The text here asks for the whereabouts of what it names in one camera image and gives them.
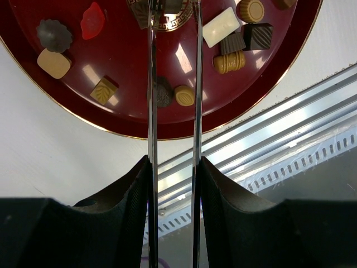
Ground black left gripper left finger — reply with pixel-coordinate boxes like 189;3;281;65
1;156;151;267

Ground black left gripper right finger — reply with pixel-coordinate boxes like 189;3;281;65
199;158;356;267

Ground metal tongs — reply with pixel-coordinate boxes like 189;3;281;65
147;1;203;267

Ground tan fluted round chocolate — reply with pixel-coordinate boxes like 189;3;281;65
238;0;265;23

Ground tan leaf square chocolate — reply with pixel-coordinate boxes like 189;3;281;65
90;76;119;105

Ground tan oval leaf chocolate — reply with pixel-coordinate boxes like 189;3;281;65
174;85;195;107

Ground tan barrel chocolate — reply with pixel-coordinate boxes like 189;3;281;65
213;50;246;74

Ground tan rounded square chocolate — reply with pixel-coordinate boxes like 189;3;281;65
37;49;71;79

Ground dark cup chocolate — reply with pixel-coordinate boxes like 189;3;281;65
220;32;246;55

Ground dark striped cube chocolate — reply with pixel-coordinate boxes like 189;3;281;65
243;23;274;51

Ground dark fluted round chocolate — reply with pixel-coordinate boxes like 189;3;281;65
36;19;73;53

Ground white rectangular chocolate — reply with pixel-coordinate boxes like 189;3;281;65
202;7;240;48

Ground dark rough truffle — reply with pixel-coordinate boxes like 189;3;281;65
156;76;174;108

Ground red round plate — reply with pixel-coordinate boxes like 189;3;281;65
1;1;322;138

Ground red lips candy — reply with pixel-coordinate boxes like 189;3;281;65
80;2;105;40

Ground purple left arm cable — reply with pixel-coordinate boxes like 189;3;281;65
141;255;168;268

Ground slotted white cable duct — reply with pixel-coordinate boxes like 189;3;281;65
158;123;356;237

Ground aluminium front rail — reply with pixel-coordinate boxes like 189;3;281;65
158;65;356;209

